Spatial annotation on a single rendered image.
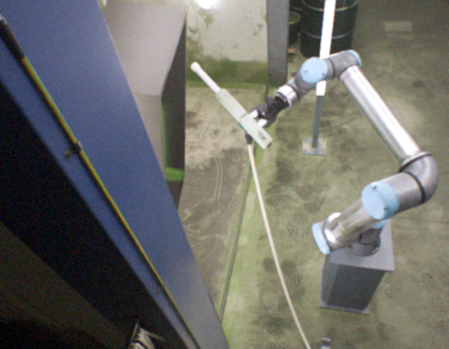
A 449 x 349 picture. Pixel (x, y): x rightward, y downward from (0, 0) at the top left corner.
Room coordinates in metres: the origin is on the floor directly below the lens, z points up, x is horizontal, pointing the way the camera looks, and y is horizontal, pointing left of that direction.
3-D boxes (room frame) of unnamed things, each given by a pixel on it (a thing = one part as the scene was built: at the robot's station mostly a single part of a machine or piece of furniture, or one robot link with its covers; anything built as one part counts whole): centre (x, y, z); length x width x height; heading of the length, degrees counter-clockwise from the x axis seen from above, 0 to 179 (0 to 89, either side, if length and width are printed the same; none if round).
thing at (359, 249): (0.86, -0.65, 0.69); 0.19 x 0.19 x 0.10
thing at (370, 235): (0.86, -0.64, 0.83); 0.17 x 0.15 x 0.18; 100
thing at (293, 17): (3.88, -1.05, 0.14); 0.31 x 0.29 x 0.28; 160
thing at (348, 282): (0.86, -0.65, 0.32); 0.31 x 0.31 x 0.64; 70
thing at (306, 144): (2.13, -0.84, 0.01); 0.20 x 0.20 x 0.01; 70
